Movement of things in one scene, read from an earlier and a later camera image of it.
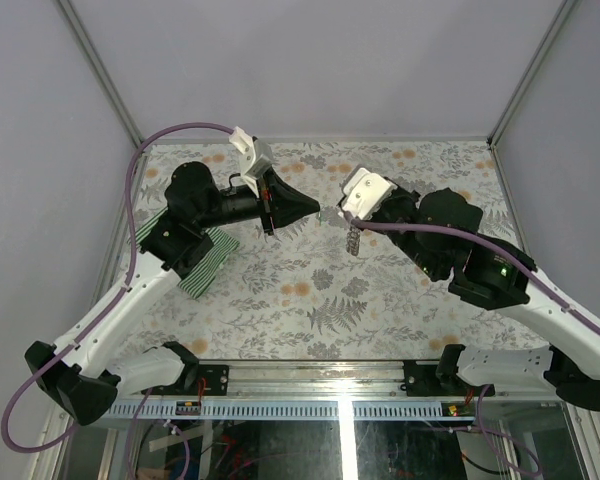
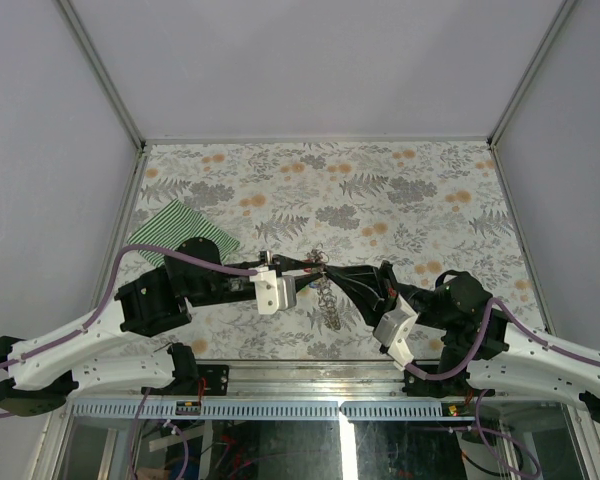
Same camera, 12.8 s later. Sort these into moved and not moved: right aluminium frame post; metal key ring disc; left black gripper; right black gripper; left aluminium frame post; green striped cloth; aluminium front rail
Moved: green striped cloth; metal key ring disc; left black gripper; right black gripper
Not moved: right aluminium frame post; aluminium front rail; left aluminium frame post
